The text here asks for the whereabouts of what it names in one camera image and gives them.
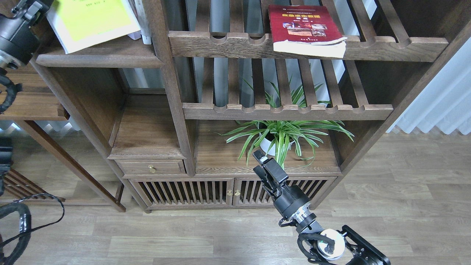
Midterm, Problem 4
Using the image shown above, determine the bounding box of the green spider plant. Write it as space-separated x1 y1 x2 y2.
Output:
219 77 354 170

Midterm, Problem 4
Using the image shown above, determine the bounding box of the brass drawer knob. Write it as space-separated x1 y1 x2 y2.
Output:
148 165 156 173

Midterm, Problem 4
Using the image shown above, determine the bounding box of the red paperback book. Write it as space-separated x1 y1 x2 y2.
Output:
269 4 346 59

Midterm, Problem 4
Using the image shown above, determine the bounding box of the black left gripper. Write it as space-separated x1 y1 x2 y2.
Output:
0 0 54 66

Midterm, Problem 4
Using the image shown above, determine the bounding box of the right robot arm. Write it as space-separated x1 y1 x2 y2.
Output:
253 151 390 265

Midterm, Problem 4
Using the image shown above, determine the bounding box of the wooden side furniture left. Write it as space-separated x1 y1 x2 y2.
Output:
1 65 126 212

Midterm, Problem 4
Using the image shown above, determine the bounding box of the white plant pot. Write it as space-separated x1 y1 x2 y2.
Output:
260 133 294 156

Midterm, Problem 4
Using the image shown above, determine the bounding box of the white pleated curtain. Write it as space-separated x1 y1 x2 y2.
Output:
387 40 471 135

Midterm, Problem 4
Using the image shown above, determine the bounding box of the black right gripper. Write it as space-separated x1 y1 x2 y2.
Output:
253 150 311 221

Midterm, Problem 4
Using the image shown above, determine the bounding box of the yellow green book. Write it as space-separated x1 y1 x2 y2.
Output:
46 0 140 54

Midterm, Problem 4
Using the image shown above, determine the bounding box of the upright white book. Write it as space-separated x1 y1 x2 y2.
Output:
128 0 152 44

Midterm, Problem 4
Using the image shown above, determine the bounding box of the dark wooden bookshelf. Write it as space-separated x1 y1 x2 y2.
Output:
30 0 471 212

